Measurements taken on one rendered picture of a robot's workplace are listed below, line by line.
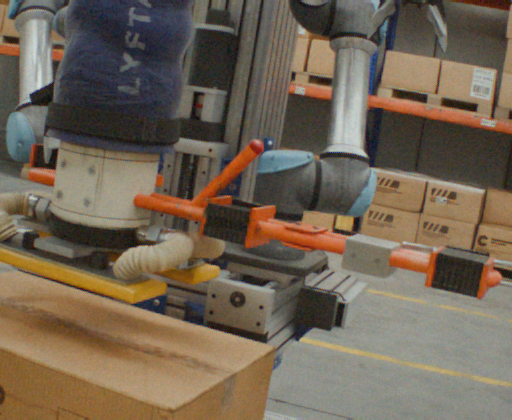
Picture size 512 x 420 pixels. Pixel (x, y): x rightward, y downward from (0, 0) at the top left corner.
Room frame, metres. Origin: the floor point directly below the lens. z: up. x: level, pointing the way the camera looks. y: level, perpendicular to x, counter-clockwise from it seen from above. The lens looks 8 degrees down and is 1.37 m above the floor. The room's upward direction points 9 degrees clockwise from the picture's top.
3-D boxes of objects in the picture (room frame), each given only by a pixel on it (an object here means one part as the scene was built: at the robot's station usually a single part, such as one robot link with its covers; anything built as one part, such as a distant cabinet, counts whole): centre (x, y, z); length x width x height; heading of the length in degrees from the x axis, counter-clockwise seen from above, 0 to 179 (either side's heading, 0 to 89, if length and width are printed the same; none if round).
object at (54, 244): (1.33, 0.25, 1.12); 0.34 x 0.25 x 0.06; 68
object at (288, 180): (1.81, -0.06, 1.20); 0.13 x 0.12 x 0.14; 99
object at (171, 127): (1.33, 0.25, 1.30); 0.23 x 0.23 x 0.04
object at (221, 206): (1.23, 0.02, 1.18); 0.10 x 0.08 x 0.06; 158
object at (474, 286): (1.09, -0.30, 1.18); 0.08 x 0.07 x 0.05; 68
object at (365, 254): (1.15, -0.18, 1.18); 0.07 x 0.07 x 0.04; 68
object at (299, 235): (1.36, 0.02, 1.18); 0.93 x 0.30 x 0.04; 68
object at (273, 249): (1.81, -0.06, 1.09); 0.15 x 0.15 x 0.10
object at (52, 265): (1.24, 0.29, 1.08); 0.34 x 0.10 x 0.05; 68
